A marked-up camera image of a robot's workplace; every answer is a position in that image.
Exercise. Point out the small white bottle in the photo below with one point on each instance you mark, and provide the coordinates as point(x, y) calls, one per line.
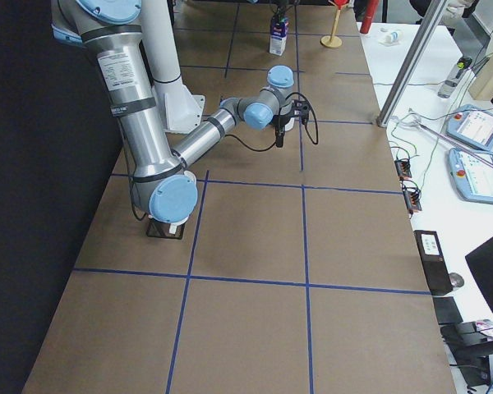
point(392, 37)

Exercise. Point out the black wire mug rack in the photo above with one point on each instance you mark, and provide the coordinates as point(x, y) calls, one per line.
point(157, 229)

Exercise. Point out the red cylinder bottle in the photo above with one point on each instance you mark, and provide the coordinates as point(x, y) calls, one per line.
point(370, 10)

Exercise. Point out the lower orange connector block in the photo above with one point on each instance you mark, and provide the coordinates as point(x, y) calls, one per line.
point(412, 196)

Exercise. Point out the upper teach pendant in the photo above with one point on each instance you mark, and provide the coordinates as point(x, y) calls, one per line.
point(472, 126)

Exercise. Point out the black box with label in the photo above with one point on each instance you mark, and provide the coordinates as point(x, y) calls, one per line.
point(433, 262)

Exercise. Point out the white smiley face mug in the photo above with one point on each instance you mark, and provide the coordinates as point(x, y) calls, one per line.
point(289, 125)

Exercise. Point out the wooden mug tree stand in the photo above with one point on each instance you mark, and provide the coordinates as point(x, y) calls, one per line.
point(332, 40)

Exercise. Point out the upper orange connector block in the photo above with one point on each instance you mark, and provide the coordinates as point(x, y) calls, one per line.
point(403, 168)

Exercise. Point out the teach pendant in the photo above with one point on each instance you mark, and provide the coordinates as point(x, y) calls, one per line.
point(472, 126)
point(472, 175)

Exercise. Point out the lower teach pendant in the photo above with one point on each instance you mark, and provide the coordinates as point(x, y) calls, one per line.
point(472, 175)

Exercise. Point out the orange connector block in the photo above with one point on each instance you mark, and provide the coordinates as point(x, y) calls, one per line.
point(412, 196)
point(403, 168)

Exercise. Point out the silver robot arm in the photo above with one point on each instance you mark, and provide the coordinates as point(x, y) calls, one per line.
point(132, 43)

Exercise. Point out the white ribbed mug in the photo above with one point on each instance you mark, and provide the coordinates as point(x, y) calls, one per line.
point(173, 228)

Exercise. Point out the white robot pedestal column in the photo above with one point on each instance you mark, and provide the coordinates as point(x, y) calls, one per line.
point(179, 109)

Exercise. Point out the aluminium frame post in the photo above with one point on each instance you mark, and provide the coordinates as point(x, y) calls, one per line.
point(422, 38)

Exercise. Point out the blue white milk carton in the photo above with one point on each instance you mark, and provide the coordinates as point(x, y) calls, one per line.
point(278, 35)

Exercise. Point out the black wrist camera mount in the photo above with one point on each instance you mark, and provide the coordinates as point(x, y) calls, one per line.
point(300, 110)

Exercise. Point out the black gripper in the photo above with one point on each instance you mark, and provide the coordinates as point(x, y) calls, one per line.
point(282, 7)
point(280, 120)

